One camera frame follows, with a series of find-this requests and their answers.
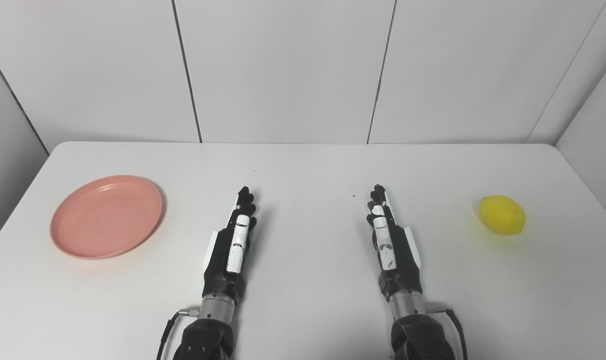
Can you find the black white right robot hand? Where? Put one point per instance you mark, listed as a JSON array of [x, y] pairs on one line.
[[402, 270]]

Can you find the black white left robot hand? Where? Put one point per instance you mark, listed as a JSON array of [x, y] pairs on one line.
[[223, 270]]

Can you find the yellow lemon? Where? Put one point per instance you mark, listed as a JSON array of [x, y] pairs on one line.
[[502, 215]]

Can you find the pink round plate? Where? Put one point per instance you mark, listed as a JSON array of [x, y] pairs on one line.
[[105, 217]]

